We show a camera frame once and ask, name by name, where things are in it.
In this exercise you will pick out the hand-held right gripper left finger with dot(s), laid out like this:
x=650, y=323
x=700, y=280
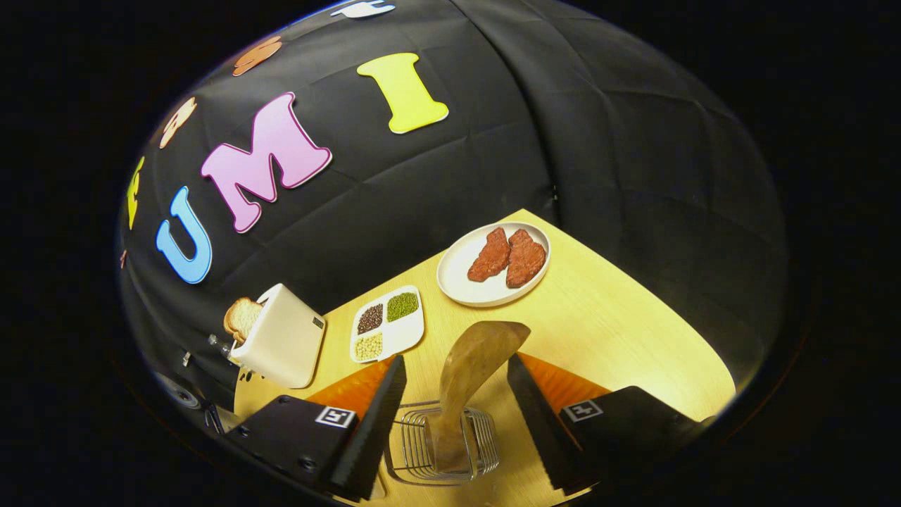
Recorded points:
x=373, y=429

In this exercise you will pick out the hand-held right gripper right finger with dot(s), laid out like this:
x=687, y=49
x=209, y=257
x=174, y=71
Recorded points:
x=538, y=429

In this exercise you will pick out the wooden spoon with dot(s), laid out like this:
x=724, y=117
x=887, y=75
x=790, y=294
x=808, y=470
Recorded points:
x=471, y=366

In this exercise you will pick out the pale bean pile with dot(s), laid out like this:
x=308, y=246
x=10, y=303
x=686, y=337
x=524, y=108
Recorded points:
x=369, y=346

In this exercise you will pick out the white divided plate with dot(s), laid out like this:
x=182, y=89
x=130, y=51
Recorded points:
x=410, y=332

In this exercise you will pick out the dark bean pile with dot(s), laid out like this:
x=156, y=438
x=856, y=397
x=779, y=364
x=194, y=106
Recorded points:
x=370, y=319

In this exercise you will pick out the white toaster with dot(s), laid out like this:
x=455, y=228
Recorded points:
x=285, y=341

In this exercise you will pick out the green bean pile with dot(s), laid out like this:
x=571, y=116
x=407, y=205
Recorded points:
x=402, y=307

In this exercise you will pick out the white round plate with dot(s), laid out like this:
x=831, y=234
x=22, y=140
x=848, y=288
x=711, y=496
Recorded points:
x=461, y=278

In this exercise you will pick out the red meat slice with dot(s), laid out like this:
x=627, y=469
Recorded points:
x=490, y=256
x=526, y=259

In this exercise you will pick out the toasted bread slice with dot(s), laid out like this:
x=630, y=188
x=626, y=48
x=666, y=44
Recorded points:
x=243, y=318

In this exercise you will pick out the black backdrop cloth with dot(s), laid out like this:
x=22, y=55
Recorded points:
x=598, y=141

